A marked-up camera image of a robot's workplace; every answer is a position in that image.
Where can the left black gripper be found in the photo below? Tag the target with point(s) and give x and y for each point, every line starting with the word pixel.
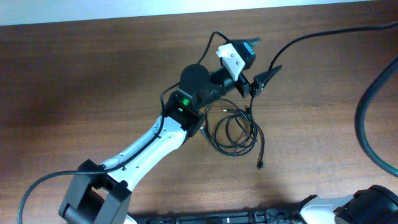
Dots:
pixel 245 84

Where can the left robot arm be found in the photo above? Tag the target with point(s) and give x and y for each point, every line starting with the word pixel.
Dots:
pixel 101 193

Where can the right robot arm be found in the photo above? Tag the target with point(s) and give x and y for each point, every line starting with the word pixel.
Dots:
pixel 375 205

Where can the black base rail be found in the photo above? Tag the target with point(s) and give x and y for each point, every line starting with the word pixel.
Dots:
pixel 267 216

